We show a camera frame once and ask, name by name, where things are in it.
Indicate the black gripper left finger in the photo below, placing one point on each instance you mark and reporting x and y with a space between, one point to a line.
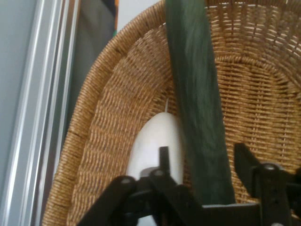
164 188

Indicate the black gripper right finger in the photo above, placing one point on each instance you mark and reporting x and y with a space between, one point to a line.
275 188

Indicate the dark green cucumber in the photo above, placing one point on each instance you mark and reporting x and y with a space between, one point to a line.
197 106

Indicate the white radish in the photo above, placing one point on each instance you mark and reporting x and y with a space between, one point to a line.
157 136

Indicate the woven wicker basket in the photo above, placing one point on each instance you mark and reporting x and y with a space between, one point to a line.
254 106

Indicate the aluminium rail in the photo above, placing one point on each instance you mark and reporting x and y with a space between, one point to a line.
37 106

